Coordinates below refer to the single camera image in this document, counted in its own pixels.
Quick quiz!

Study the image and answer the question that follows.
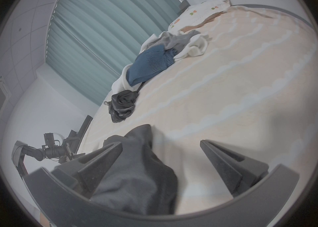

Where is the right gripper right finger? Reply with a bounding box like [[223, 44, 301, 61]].
[[200, 140, 270, 195]]

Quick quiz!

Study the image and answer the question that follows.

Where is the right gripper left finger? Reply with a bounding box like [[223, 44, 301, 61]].
[[52, 142, 123, 195]]

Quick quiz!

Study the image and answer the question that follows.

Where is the black T-shirt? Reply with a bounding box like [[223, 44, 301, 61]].
[[90, 124, 179, 216]]

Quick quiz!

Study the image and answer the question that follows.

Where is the bed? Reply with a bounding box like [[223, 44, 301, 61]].
[[75, 0, 317, 215]]

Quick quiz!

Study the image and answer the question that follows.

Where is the pile of clothes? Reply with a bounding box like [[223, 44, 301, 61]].
[[111, 29, 210, 95]]

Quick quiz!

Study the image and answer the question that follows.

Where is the shiny black garment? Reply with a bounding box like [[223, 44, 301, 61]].
[[104, 90, 140, 124]]

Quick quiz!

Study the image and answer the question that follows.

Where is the blue-green curtain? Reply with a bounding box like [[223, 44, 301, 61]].
[[45, 0, 183, 108]]

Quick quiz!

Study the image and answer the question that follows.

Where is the white printed pillow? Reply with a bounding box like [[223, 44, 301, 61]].
[[168, 0, 231, 32]]

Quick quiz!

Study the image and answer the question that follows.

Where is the grey bedside table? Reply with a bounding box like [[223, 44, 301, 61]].
[[177, 0, 191, 13]]

